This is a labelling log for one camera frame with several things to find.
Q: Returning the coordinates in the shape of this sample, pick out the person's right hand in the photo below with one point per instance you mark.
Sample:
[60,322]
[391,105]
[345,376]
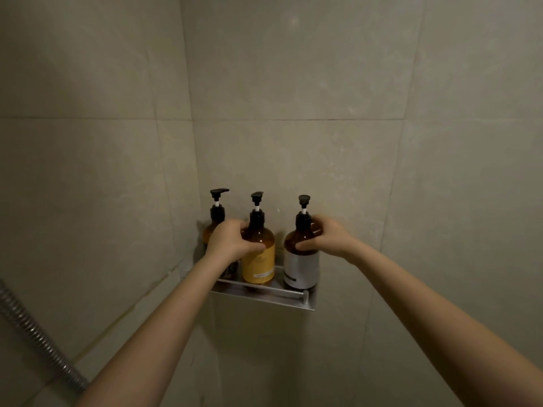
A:
[337,241]

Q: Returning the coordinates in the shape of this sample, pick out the person's left hand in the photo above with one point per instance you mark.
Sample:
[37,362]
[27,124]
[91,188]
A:
[227,243]

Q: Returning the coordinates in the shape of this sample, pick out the amber bottle black label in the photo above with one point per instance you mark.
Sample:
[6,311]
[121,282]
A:
[217,211]

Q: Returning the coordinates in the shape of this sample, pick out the amber bottle yellow label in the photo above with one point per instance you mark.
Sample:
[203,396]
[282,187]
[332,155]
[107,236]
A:
[258,269]

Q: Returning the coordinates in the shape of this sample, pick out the amber bottle white label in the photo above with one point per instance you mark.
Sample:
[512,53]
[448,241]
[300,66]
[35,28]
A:
[301,269]

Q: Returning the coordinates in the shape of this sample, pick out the metal shower shelf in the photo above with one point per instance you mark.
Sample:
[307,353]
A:
[271,297]

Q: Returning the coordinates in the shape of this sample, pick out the person's left forearm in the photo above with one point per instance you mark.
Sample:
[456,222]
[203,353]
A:
[161,343]

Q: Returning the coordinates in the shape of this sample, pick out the person's right forearm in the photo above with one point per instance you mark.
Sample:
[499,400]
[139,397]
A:
[445,317]

